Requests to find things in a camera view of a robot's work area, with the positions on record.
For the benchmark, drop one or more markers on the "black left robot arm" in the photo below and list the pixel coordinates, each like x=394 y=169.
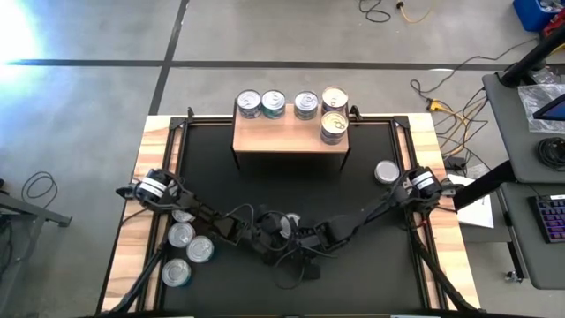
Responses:
x=207 y=216

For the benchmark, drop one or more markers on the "black desk leg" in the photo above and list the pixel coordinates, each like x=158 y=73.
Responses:
x=490 y=183

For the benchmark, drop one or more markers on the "black keyboard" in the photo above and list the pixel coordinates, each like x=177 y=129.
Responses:
x=549 y=218

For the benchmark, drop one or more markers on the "black monitor pole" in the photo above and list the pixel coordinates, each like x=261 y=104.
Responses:
x=529 y=59

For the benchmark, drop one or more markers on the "blue tablet screen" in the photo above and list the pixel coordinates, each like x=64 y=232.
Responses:
x=554 y=110

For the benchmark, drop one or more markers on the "white paper sheet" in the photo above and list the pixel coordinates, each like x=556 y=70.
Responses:
x=479 y=216

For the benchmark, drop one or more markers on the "black table mat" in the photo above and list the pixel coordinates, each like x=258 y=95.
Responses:
x=265 y=291

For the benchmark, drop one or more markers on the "wooden shelf black metal legs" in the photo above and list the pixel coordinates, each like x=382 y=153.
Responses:
x=282 y=137

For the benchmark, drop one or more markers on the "pale teal tin can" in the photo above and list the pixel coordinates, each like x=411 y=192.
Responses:
x=200 y=249
x=387 y=171

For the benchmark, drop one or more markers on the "clear plastic sheet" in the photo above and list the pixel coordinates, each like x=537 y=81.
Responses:
x=532 y=101

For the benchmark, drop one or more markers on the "grey desk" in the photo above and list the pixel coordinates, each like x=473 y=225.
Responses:
x=507 y=132
x=521 y=247

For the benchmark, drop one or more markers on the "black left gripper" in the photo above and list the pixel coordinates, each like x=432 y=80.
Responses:
x=267 y=232

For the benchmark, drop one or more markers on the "black clamp post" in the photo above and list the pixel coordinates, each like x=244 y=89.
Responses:
x=190 y=112
x=355 y=112

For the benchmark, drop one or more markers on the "silver-lidded teal tin can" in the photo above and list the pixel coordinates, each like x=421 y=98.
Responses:
x=176 y=273

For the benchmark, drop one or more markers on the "red tin can white patch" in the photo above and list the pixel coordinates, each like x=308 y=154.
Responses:
x=182 y=216

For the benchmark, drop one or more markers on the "black power adapter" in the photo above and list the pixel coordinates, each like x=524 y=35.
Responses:
x=454 y=162

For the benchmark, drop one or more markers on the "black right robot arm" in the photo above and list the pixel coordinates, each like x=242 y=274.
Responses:
x=353 y=221

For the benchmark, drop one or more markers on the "red object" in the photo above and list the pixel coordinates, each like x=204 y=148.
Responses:
x=557 y=28

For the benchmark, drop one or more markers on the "blue plastic bin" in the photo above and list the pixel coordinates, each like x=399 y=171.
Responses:
x=529 y=15

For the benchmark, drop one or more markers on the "teal can white text label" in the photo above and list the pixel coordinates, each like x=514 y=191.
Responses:
x=273 y=101

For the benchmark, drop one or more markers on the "yellow power plug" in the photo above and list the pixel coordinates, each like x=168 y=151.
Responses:
x=434 y=105

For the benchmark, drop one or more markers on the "silver can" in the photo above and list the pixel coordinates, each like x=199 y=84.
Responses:
x=249 y=100

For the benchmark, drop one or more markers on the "green label tin can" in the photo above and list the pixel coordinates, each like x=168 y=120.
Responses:
x=181 y=234

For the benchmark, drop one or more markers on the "grey metal stand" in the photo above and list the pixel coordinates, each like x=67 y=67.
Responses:
x=39 y=213

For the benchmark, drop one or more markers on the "caster wheel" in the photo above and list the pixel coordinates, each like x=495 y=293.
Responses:
x=513 y=276

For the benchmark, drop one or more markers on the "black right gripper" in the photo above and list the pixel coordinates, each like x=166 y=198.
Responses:
x=313 y=240

